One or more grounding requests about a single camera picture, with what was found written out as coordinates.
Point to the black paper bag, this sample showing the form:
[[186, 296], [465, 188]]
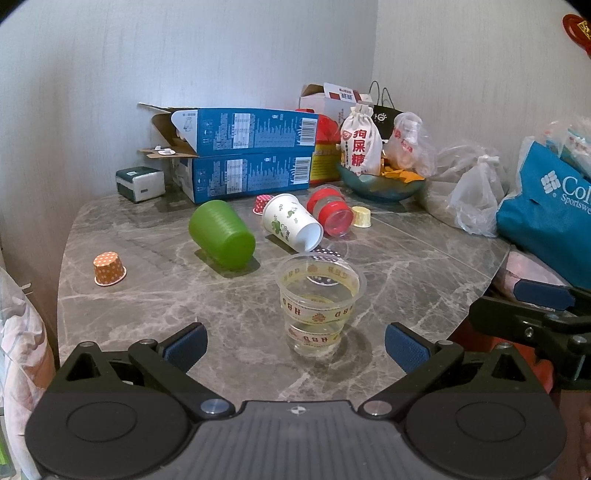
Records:
[[381, 117]]

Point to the clear plastic bag red print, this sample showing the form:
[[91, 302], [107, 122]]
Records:
[[408, 143]]

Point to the blue shopping bag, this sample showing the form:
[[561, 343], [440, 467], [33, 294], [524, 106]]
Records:
[[540, 217]]

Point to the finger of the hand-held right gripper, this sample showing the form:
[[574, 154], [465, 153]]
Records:
[[531, 325], [542, 293]]

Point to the green plastic cup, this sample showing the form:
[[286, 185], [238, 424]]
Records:
[[221, 235]]

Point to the pink cloth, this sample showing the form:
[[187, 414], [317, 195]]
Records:
[[521, 272]]

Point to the orange snacks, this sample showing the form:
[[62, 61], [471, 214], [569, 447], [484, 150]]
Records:
[[401, 174]]

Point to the teal bowl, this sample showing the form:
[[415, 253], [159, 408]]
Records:
[[378, 189]]

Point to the white and green label printer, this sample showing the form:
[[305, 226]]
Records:
[[141, 184]]

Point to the small yellow paper cup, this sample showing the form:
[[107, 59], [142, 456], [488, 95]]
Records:
[[361, 217]]

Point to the yellow and red box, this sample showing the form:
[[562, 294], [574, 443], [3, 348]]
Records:
[[323, 161]]

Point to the floral cloth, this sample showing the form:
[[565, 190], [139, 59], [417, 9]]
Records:
[[23, 350]]

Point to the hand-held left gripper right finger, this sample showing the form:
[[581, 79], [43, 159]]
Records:
[[406, 348]]

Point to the white packets in bag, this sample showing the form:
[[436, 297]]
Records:
[[570, 143]]

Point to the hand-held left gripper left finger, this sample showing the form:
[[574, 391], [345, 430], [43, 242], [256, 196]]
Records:
[[187, 347]]

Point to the dark dotted cupcake liner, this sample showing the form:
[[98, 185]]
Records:
[[330, 254]]

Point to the blue cardboard box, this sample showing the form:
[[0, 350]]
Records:
[[249, 177], [249, 129]]

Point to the white carton with red print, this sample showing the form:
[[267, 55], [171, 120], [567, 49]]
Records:
[[339, 97]]

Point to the white paper cup green print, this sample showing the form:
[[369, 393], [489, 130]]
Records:
[[286, 221]]

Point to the red hanging ornament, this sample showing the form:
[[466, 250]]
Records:
[[579, 30]]

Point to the person's right forearm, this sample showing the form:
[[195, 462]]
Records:
[[581, 424]]

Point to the small pink paper cup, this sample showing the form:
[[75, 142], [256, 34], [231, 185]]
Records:
[[261, 205]]

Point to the small orange dotted paper cup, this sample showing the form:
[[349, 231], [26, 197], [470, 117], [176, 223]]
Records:
[[109, 269]]

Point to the clear plastic cup printed bands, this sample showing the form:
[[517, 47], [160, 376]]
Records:
[[318, 318]]

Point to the red packet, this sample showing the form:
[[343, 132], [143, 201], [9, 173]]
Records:
[[328, 127]]

